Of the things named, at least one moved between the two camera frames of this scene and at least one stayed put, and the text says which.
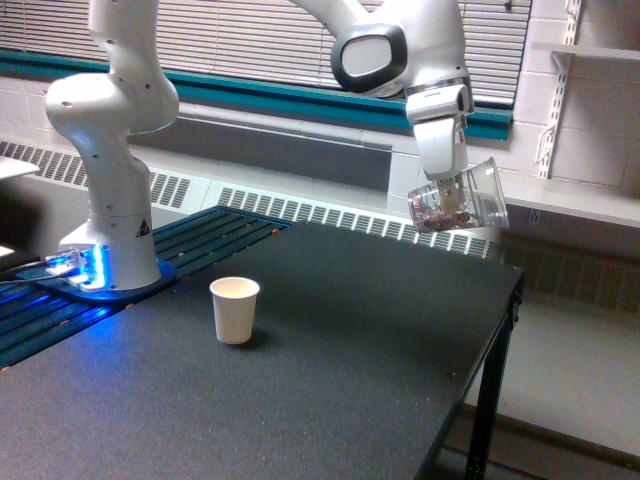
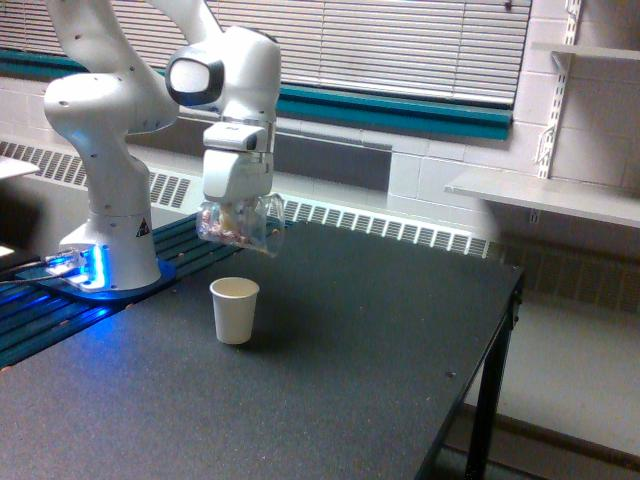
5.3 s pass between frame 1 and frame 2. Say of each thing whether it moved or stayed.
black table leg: stayed
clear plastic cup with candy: moved
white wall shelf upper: stayed
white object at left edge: stayed
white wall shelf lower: stayed
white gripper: moved
